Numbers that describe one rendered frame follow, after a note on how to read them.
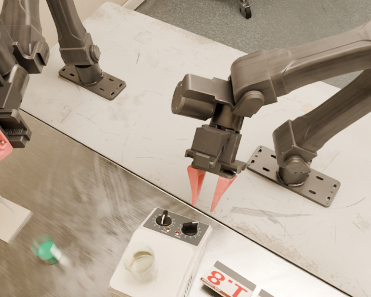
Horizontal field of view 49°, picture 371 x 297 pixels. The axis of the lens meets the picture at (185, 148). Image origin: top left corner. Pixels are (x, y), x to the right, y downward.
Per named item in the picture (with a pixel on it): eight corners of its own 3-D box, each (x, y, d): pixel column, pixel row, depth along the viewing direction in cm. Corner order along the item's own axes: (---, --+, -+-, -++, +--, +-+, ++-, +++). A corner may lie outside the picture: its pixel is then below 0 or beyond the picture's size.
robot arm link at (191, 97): (171, 128, 68) (199, 81, 59) (170, 90, 73) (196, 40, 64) (232, 142, 71) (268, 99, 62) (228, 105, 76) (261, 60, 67)
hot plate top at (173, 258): (137, 228, 78) (136, 225, 77) (195, 249, 74) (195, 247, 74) (108, 287, 72) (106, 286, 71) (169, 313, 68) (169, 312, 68)
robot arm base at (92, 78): (104, 81, 101) (122, 63, 104) (47, 53, 108) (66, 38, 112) (111, 101, 108) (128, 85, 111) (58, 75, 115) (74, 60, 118)
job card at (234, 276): (217, 260, 81) (217, 253, 78) (257, 286, 78) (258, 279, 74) (199, 286, 78) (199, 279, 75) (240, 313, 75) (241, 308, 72)
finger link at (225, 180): (218, 220, 70) (233, 168, 68) (180, 206, 72) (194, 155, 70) (227, 211, 76) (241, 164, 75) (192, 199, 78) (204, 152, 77)
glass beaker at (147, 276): (154, 251, 74) (148, 234, 68) (164, 279, 71) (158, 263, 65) (123, 265, 73) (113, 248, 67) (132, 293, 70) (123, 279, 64)
